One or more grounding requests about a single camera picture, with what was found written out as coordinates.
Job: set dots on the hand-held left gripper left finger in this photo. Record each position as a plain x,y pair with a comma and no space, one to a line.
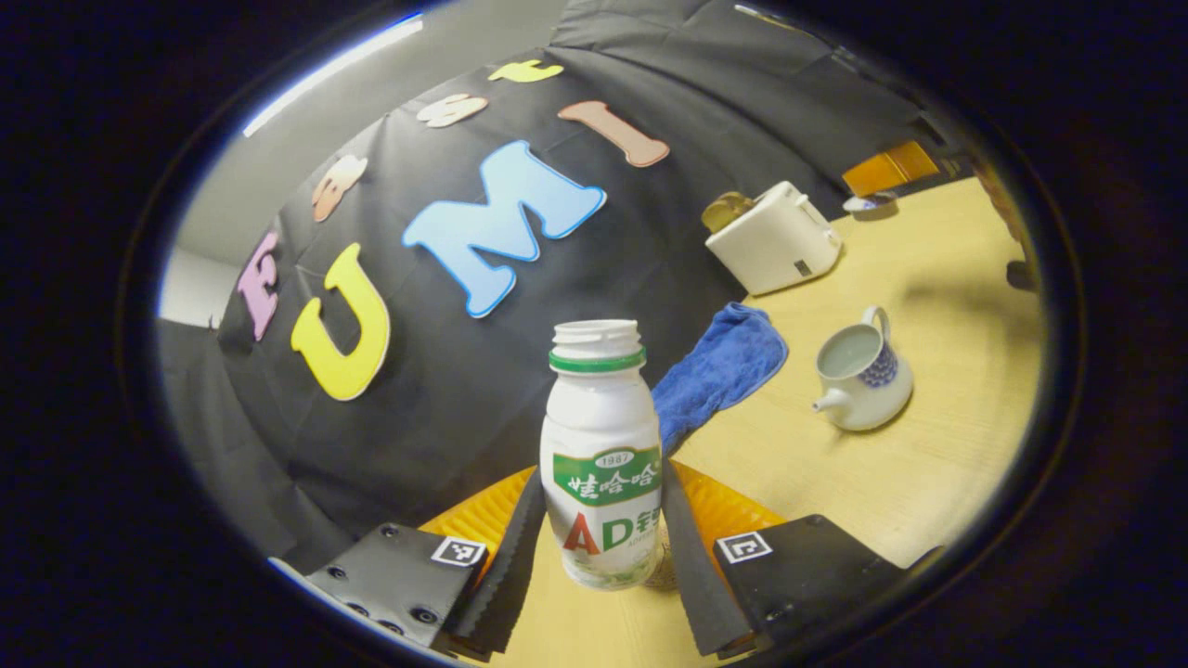
506,575

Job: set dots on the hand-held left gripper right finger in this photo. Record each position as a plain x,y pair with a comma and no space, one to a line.
696,575

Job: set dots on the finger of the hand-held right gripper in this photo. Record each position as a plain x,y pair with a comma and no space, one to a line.
886,170

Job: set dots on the white plastic water bottle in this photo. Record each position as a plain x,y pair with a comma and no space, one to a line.
601,445

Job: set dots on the white blue-patterned teacup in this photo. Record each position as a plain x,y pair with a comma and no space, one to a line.
868,390

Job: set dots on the white toaster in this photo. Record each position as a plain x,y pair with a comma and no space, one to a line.
775,241

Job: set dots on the brown bread slice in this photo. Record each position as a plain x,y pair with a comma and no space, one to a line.
726,211

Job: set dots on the black backdrop cloth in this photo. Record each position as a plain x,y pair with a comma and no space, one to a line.
445,390

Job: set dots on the blue towel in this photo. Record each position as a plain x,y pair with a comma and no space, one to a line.
724,366

